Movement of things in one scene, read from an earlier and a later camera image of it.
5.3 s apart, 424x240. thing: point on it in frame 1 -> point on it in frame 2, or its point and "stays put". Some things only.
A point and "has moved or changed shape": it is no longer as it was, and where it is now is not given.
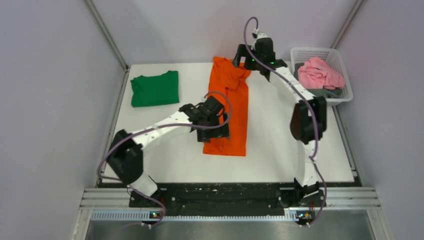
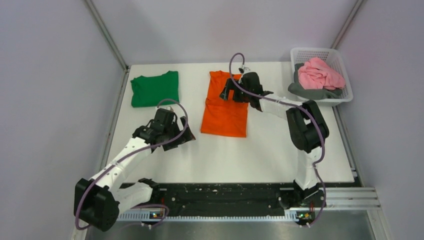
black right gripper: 242,51 -> 230,85
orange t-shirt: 229,84 has moved or changed shape
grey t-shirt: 319,92 stays put
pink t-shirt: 315,73 stays put
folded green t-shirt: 160,89 stays put
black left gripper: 219,132 -> 188,136
